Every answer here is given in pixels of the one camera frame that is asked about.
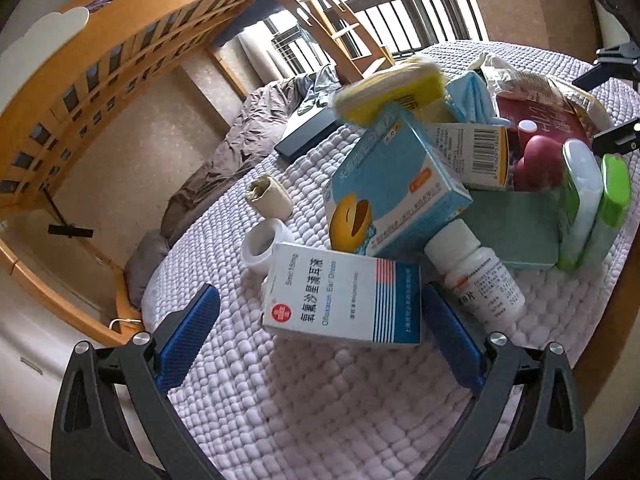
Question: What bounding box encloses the dark window railing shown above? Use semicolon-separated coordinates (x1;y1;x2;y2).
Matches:
347;0;489;60

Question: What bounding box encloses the black clamp mount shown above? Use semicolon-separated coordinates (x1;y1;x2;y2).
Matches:
42;188;94;240

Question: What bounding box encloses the brown crumpled duvet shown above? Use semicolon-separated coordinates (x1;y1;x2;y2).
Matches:
160;75;316;246

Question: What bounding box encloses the white tape roll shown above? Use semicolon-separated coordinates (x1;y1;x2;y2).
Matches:
241;218;295;276

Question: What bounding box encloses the white barcode box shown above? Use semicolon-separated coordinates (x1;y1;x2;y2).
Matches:
425;122;509;191

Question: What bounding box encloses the wooden bunk ladder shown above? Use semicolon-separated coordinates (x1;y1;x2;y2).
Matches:
276;0;394;84

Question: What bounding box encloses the white pill bottle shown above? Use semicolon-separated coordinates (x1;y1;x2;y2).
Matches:
424;219;525;332

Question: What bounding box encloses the red medicine box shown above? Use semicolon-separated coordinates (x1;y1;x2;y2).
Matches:
496;94;591;152

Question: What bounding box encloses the blue cefdinir tablet box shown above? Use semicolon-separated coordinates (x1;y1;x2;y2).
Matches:
323;103;472;259

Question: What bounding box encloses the grey pillow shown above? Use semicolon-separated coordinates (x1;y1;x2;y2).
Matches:
124;230;169;310

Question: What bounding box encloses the pink plastic tube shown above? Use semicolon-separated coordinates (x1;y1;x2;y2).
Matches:
513;136;564;192

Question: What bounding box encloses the white ear drops box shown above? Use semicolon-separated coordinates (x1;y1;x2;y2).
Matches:
262;243;423;346

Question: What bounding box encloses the beige bandage roll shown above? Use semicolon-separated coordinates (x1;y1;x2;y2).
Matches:
244;174;293;221

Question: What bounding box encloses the pink quilted bed blanket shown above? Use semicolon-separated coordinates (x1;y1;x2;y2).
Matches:
142;41;639;479

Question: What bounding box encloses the yellow tissue pack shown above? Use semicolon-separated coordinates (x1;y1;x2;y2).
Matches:
331;53;445;127

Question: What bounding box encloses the black flat box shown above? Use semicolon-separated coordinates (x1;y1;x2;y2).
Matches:
274;107;343;164

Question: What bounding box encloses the green doublemint gum case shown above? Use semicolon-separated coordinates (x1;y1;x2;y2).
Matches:
556;139;631;272

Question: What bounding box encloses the blue face mask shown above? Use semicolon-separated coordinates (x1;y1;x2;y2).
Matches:
445;70;510;127

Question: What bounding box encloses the wooden upper bunk frame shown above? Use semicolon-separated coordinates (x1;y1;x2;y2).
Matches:
1;0;255;217

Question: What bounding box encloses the teal flat card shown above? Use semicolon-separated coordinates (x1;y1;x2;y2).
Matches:
460;191;560;270

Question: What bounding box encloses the bagged beige bandage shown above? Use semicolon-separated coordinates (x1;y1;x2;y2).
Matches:
471;52;613;136

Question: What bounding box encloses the grey green clothing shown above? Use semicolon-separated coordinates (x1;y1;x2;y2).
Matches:
297;64;342;115

